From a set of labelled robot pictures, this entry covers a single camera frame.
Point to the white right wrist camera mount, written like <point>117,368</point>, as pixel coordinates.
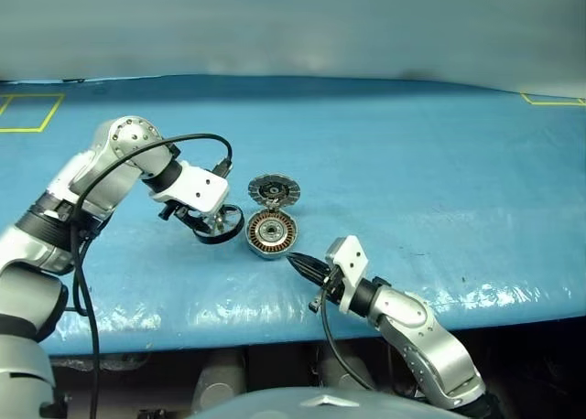
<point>352,259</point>

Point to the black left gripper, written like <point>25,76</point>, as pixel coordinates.
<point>181,212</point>

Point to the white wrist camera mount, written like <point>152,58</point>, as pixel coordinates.
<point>201,188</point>
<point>352,259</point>

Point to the copper wound motor stator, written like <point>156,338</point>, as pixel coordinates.
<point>263,243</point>

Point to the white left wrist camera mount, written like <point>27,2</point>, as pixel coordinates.
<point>201,188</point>

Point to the grey robot torso with logo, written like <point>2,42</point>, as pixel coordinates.
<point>320,407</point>

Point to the blue plastic table cover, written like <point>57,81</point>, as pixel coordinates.
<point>412,185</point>

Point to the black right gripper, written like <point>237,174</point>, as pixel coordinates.
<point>333,284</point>

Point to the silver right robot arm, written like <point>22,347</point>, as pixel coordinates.
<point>412,318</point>

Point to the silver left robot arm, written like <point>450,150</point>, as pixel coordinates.
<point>105,181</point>

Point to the silver finned motor cover disc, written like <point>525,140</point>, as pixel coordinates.
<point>274,190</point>

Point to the grey rounded shape under table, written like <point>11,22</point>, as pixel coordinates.
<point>220,378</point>
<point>341,371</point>

